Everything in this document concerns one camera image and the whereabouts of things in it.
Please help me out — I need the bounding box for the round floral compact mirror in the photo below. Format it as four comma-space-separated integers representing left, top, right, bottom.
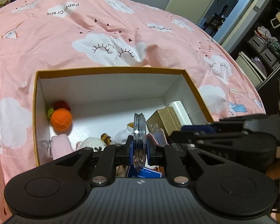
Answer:
133, 113, 147, 170

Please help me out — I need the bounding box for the pink fluffy strawberry plush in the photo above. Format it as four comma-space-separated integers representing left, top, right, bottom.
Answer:
147, 128, 168, 145

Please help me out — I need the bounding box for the blue ocean park card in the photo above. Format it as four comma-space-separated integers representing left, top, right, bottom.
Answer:
126, 165, 162, 178

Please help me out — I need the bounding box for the crochet orange red flower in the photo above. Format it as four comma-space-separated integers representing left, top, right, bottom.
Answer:
47, 101, 73, 133

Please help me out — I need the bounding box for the pink cloud print duvet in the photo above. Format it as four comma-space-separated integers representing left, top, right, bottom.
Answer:
0, 0, 265, 223

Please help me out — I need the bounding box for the sailor bear plush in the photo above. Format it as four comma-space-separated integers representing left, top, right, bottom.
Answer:
100, 122, 134, 146

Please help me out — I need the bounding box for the long white cardboard box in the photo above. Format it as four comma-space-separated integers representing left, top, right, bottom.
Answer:
167, 101, 192, 126

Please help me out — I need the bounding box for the orange cardboard storage box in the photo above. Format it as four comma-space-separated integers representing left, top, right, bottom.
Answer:
33, 67, 213, 165

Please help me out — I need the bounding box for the white crochet bunny doll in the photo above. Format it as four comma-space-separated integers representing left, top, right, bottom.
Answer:
76, 137, 107, 152

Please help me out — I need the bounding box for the dark storage shelf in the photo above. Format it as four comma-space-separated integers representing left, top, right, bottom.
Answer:
231, 0, 280, 88

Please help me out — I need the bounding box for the gold square gift box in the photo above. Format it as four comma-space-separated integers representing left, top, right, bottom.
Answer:
146, 107, 181, 137

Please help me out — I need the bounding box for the pink zip pouch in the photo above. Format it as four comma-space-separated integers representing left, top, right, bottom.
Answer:
48, 134, 73, 160

